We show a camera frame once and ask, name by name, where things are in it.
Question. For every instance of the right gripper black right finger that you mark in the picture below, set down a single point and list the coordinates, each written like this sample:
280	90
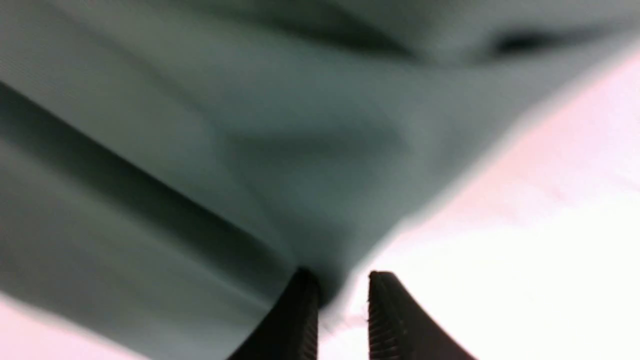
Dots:
399	328

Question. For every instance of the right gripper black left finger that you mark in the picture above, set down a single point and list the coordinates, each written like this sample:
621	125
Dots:
289	331

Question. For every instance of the green long-sleeve top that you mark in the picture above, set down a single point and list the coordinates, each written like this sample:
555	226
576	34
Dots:
168	165

